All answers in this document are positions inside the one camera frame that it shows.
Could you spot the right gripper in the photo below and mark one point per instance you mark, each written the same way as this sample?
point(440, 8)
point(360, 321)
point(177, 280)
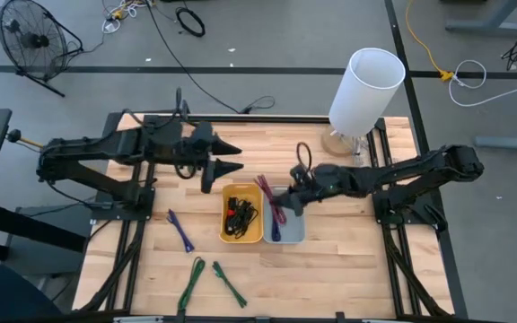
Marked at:
point(326, 181)

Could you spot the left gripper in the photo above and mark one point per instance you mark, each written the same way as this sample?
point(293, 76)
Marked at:
point(195, 143)

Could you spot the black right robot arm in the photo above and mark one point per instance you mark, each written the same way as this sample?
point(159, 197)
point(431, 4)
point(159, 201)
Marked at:
point(411, 172)

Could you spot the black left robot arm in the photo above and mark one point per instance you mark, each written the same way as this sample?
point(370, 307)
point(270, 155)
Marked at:
point(88, 152)

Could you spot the light grey plastic bin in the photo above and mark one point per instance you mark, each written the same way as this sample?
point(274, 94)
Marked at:
point(294, 229)

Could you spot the yellow plastic bin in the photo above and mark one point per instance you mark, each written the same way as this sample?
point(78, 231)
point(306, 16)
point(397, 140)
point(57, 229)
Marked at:
point(247, 190)

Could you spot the black table clamp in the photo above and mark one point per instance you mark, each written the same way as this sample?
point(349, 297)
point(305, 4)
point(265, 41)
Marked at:
point(186, 111)

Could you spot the white shade table lamp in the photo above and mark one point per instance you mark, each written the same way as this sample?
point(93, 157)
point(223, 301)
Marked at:
point(366, 89)

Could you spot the black floor fan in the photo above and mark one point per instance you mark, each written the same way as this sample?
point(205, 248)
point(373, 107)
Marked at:
point(32, 40)

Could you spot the grey desk foot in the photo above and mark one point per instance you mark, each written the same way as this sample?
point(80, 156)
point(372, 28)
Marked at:
point(510, 142)

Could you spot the dark blue chair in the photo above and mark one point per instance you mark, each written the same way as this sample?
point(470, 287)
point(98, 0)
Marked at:
point(2, 296)

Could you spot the grey desk leg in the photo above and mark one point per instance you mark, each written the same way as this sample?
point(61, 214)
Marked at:
point(487, 24)

